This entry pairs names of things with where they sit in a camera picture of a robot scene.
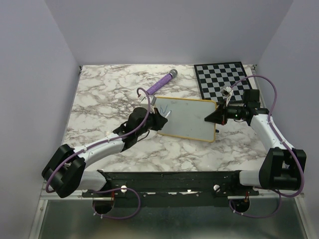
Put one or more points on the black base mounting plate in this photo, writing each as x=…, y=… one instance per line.
x=170, y=189

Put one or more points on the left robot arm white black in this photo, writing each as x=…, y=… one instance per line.
x=66, y=170

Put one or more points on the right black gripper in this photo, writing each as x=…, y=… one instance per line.
x=216, y=116

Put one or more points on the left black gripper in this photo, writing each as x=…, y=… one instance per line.
x=159, y=120

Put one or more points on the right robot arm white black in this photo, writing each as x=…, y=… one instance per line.
x=283, y=165

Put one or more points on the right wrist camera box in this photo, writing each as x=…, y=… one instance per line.
x=227, y=92

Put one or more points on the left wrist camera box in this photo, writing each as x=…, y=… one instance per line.
x=148, y=104

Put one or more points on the black grey chessboard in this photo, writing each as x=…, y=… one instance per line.
x=212, y=77

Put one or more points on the yellow framed whiteboard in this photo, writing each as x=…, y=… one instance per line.
x=187, y=118

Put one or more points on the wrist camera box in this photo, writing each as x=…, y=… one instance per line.
x=148, y=104
x=227, y=92

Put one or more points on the purple toy microphone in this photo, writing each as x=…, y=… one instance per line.
x=163, y=81

